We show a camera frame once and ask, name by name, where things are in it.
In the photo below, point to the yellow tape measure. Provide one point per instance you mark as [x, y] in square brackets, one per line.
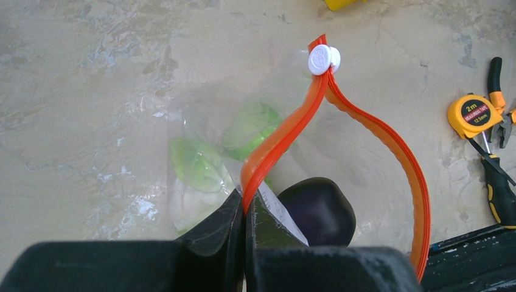
[472, 114]

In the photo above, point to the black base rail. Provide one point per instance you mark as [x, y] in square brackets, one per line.
[481, 260]

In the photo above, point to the purple eggplant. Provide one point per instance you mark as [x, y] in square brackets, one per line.
[321, 211]

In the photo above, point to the orange handled pliers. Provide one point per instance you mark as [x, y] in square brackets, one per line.
[504, 128]

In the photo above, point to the yellow plastic tray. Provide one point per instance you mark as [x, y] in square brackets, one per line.
[335, 5]

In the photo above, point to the clear orange zip bag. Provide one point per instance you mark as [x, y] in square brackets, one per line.
[324, 87]

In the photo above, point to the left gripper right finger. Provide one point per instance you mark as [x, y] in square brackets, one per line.
[268, 248]

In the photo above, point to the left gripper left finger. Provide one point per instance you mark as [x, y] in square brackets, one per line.
[212, 252]

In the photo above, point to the black yellow screwdriver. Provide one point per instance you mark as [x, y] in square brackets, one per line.
[500, 196]

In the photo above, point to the white cauliflower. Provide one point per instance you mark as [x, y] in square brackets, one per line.
[207, 147]

